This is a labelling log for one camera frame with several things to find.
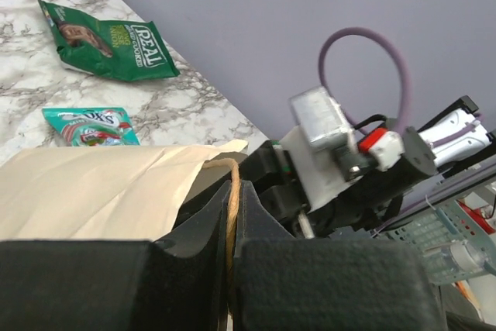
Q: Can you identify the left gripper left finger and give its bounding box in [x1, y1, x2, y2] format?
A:
[1, 183, 231, 330]

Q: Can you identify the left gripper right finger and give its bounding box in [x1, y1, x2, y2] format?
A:
[232, 181, 446, 330]

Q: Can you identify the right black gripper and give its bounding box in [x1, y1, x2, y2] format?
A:
[239, 139, 380, 238]

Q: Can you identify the beige paper bag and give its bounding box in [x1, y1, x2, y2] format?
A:
[1, 140, 248, 240]

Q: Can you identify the teal snack packet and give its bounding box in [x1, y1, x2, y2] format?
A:
[42, 107, 140, 147]

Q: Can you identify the green crisps bag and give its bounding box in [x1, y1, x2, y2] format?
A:
[38, 0, 180, 82]

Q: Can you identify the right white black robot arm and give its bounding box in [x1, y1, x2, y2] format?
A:
[240, 91, 495, 236]

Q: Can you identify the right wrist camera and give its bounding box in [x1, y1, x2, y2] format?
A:
[280, 88, 405, 212]

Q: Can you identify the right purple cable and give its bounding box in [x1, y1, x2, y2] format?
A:
[318, 27, 485, 153]

